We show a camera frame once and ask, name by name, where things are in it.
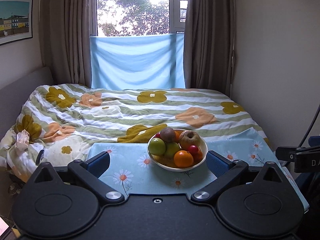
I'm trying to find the black remote on bed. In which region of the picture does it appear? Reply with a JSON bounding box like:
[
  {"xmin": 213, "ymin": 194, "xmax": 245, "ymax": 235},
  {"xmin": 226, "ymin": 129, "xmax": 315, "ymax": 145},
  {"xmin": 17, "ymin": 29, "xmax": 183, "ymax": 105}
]
[{"xmin": 35, "ymin": 148, "xmax": 44, "ymax": 166}]

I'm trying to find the window frame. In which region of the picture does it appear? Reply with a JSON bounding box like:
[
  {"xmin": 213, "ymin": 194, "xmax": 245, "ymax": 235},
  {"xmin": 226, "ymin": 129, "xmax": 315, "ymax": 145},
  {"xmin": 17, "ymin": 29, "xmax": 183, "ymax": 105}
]
[{"xmin": 97, "ymin": 0, "xmax": 188, "ymax": 37}]

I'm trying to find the brown kiwi fruit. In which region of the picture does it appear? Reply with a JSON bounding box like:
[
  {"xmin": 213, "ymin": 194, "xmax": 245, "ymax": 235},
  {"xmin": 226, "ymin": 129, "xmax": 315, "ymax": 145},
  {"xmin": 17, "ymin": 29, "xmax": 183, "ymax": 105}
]
[{"xmin": 160, "ymin": 127, "xmax": 176, "ymax": 142}]

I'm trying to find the light blue daisy tablecloth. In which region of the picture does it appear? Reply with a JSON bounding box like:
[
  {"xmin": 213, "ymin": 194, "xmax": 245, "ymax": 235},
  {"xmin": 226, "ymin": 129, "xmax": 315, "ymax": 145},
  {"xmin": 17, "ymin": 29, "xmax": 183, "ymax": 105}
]
[{"xmin": 86, "ymin": 126, "xmax": 309, "ymax": 212}]

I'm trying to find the light blue window cloth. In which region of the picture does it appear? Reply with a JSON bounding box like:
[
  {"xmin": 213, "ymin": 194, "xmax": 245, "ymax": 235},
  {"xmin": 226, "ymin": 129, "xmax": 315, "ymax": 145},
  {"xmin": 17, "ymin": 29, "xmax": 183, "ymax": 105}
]
[{"xmin": 90, "ymin": 34, "xmax": 185, "ymax": 90}]

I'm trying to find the left brown curtain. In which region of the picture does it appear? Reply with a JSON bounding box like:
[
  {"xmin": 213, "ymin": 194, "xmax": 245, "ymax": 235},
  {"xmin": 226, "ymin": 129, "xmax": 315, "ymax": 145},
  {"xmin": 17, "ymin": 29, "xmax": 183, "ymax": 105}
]
[{"xmin": 40, "ymin": 0, "xmax": 97, "ymax": 87}]

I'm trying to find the floral striped duvet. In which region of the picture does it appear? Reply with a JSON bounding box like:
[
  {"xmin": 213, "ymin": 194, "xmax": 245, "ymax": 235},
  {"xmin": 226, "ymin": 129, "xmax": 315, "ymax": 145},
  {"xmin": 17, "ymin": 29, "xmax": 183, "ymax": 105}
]
[{"xmin": 1, "ymin": 84, "xmax": 269, "ymax": 181}]

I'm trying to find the large green apple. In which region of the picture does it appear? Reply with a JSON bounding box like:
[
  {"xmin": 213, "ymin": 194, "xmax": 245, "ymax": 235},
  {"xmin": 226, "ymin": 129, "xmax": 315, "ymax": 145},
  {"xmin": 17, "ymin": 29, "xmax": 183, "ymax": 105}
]
[{"xmin": 164, "ymin": 142, "xmax": 181, "ymax": 159}]

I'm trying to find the small green apple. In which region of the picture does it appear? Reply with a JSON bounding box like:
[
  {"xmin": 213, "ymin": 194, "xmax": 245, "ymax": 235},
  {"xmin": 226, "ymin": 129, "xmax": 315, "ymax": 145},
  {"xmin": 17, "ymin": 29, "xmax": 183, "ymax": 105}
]
[{"xmin": 148, "ymin": 138, "xmax": 166, "ymax": 155}]

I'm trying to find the large orange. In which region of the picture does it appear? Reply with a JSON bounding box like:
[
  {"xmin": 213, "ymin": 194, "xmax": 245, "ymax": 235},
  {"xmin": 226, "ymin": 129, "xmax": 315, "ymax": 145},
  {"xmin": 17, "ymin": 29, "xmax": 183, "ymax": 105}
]
[{"xmin": 174, "ymin": 150, "xmax": 194, "ymax": 168}]

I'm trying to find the grey headboard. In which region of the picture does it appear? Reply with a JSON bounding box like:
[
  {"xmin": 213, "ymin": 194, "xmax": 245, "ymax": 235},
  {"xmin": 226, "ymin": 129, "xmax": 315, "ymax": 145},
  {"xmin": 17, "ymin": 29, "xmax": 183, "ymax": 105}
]
[{"xmin": 1, "ymin": 67, "xmax": 54, "ymax": 139}]

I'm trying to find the cream yellow ceramic bowl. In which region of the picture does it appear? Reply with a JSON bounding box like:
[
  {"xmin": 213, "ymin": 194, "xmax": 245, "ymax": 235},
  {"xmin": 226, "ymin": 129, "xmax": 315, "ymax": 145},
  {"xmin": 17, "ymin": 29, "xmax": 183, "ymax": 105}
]
[{"xmin": 147, "ymin": 135, "xmax": 208, "ymax": 172}]

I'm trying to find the right brown curtain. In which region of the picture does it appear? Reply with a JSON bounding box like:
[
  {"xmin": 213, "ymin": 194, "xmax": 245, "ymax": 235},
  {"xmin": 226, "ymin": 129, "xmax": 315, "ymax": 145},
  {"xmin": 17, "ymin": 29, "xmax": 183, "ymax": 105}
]
[{"xmin": 183, "ymin": 0, "xmax": 235, "ymax": 95}]

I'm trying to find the red cherry tomato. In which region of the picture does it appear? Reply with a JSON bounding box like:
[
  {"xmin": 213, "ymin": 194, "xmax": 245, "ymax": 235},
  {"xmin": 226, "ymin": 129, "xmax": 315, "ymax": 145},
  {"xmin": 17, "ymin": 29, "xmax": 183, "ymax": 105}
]
[{"xmin": 188, "ymin": 145, "xmax": 199, "ymax": 155}]

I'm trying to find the framed wall picture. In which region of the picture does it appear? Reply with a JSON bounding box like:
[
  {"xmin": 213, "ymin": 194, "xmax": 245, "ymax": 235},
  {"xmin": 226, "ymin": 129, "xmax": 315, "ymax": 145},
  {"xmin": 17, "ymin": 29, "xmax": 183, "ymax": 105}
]
[{"xmin": 0, "ymin": 0, "xmax": 33, "ymax": 45}]

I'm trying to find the brown curtain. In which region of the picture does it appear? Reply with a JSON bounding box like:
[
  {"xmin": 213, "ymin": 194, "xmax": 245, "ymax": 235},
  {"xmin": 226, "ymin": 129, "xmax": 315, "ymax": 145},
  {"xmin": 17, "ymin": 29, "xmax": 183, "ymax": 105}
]
[
  {"xmin": 183, "ymin": 0, "xmax": 235, "ymax": 95},
  {"xmin": 40, "ymin": 0, "xmax": 97, "ymax": 87}
]

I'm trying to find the brown wrinkled apple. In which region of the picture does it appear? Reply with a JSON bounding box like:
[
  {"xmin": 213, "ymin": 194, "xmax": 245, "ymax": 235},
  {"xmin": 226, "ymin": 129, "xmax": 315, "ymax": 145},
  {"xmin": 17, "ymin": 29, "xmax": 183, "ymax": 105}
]
[{"xmin": 178, "ymin": 130, "xmax": 201, "ymax": 150}]

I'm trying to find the small orange mandarin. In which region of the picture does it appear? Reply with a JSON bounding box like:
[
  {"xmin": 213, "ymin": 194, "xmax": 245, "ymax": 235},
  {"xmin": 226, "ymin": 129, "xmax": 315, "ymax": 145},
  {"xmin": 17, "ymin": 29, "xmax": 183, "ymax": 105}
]
[{"xmin": 191, "ymin": 149, "xmax": 203, "ymax": 164}]

